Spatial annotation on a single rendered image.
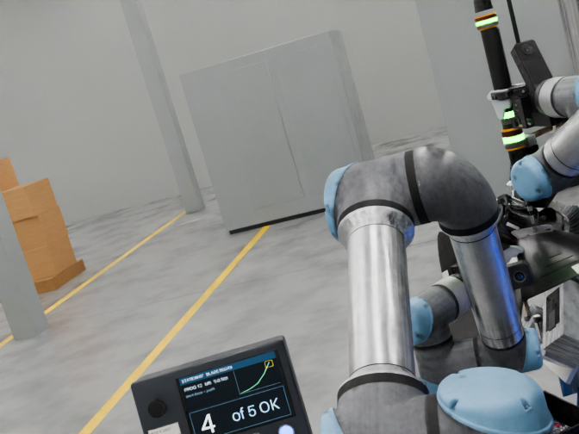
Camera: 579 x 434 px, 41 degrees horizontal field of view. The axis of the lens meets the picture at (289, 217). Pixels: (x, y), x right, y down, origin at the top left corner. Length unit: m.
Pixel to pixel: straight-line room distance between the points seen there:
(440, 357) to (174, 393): 0.47
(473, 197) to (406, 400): 0.37
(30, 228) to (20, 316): 2.16
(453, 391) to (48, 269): 8.71
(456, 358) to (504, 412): 0.56
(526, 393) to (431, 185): 0.38
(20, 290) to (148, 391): 6.17
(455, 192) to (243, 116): 7.86
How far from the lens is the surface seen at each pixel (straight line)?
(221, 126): 9.07
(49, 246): 9.50
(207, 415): 1.30
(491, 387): 0.93
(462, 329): 1.81
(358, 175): 1.19
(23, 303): 7.48
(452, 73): 7.11
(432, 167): 1.17
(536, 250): 1.65
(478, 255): 1.26
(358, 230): 1.14
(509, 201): 1.79
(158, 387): 1.31
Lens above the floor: 1.67
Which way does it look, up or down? 10 degrees down
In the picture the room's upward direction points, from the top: 16 degrees counter-clockwise
